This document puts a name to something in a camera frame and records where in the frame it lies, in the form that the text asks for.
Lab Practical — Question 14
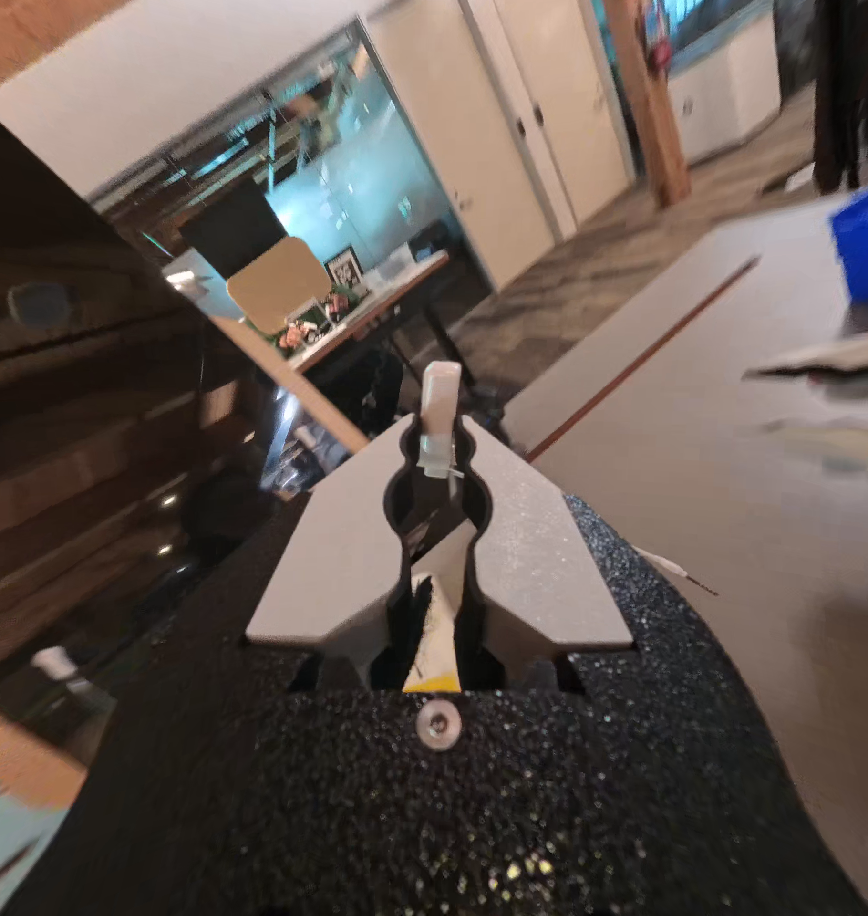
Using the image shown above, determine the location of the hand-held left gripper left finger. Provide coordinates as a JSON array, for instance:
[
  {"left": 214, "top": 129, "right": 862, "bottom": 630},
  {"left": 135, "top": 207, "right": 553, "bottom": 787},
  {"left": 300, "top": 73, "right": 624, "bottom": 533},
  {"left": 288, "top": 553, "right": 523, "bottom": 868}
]
[{"left": 246, "top": 414, "right": 435, "bottom": 689}]

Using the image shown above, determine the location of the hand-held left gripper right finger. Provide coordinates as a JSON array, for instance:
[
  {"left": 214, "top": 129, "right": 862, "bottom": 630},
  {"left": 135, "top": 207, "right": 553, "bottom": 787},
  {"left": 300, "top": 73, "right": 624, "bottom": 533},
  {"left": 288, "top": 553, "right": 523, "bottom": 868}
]
[{"left": 455, "top": 416, "right": 634, "bottom": 689}]

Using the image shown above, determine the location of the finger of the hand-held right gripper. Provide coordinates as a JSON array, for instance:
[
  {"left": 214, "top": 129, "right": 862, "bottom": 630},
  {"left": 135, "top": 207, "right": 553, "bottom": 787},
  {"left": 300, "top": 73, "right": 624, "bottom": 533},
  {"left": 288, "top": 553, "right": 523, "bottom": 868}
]
[{"left": 742, "top": 333, "right": 868, "bottom": 395}]

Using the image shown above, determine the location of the blue plastic bin with tag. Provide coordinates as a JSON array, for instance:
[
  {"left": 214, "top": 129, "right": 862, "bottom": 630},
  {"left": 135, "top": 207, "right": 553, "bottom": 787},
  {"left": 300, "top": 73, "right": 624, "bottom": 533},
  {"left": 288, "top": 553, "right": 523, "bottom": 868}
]
[{"left": 831, "top": 175, "right": 868, "bottom": 303}]

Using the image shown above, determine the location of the yellow plastic bin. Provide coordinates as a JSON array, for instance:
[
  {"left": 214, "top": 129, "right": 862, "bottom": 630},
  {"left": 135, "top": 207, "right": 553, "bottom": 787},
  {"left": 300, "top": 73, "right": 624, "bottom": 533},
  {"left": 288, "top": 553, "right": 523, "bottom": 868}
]
[{"left": 403, "top": 571, "right": 464, "bottom": 693}]

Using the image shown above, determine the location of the white cable with plug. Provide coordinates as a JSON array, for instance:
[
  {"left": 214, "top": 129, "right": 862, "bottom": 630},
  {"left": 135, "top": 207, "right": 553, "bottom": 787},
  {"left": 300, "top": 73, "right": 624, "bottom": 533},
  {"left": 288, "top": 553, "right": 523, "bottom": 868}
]
[{"left": 416, "top": 361, "right": 468, "bottom": 496}]

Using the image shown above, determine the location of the black battery charger case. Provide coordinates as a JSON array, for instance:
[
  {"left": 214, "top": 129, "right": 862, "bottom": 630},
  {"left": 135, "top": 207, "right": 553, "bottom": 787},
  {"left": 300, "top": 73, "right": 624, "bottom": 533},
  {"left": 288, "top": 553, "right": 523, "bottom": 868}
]
[{"left": 466, "top": 383, "right": 512, "bottom": 434}]

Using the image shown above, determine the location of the black wavy-back chair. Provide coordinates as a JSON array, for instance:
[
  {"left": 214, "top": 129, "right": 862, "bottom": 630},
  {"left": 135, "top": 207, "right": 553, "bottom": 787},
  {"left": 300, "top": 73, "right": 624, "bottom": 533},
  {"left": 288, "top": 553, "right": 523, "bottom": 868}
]
[{"left": 330, "top": 349, "right": 406, "bottom": 434}]

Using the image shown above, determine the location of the black office chair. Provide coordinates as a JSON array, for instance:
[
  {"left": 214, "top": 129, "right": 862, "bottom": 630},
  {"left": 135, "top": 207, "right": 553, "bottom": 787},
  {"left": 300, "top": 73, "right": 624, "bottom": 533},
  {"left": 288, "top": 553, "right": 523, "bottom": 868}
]
[{"left": 813, "top": 0, "right": 868, "bottom": 196}]

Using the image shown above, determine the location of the long wooden-edged desk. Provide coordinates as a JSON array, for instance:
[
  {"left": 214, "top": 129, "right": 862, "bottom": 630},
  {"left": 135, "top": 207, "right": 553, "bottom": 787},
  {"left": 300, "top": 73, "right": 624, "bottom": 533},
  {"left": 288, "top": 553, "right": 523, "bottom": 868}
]
[{"left": 284, "top": 250, "right": 472, "bottom": 391}]

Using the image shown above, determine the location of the beige board on clear stand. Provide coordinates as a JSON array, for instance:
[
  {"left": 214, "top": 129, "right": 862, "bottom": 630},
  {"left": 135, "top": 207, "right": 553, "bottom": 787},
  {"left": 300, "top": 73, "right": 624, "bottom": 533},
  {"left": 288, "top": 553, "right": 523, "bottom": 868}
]
[{"left": 227, "top": 236, "right": 333, "bottom": 336}]

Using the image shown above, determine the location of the white recycling cabinet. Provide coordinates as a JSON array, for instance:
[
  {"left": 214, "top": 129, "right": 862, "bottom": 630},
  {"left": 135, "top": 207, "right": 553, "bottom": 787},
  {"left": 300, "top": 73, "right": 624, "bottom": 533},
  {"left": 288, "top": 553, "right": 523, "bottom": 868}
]
[{"left": 666, "top": 14, "right": 783, "bottom": 167}]

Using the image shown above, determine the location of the small framed marker sign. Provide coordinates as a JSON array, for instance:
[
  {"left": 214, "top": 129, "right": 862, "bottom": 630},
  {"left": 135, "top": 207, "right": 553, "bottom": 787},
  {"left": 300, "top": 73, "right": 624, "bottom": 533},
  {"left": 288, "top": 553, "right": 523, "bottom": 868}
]
[{"left": 324, "top": 245, "right": 365, "bottom": 289}]

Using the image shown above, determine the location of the black square panel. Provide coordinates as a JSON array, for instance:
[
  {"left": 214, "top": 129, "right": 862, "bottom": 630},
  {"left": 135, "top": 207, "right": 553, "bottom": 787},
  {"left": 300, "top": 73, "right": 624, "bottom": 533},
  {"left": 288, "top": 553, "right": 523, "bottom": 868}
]
[{"left": 180, "top": 179, "right": 289, "bottom": 280}]

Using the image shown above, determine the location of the red fire extinguisher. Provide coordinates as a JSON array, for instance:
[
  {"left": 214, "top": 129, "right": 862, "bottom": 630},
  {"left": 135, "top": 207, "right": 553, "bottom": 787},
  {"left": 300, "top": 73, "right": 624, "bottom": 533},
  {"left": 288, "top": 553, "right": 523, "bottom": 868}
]
[{"left": 645, "top": 0, "right": 673, "bottom": 73}]

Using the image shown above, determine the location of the white door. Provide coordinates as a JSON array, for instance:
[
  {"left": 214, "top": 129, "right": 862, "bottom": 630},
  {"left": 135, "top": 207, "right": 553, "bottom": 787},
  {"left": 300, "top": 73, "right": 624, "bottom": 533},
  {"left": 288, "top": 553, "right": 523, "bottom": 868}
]
[
  {"left": 366, "top": 0, "right": 558, "bottom": 289},
  {"left": 470, "top": 0, "right": 637, "bottom": 239}
]

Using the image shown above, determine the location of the wooden post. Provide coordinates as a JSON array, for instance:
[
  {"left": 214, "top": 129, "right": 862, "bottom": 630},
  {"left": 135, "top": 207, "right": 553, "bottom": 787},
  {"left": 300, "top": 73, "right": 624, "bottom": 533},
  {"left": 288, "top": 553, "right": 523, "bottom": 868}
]
[{"left": 606, "top": 0, "right": 692, "bottom": 210}]

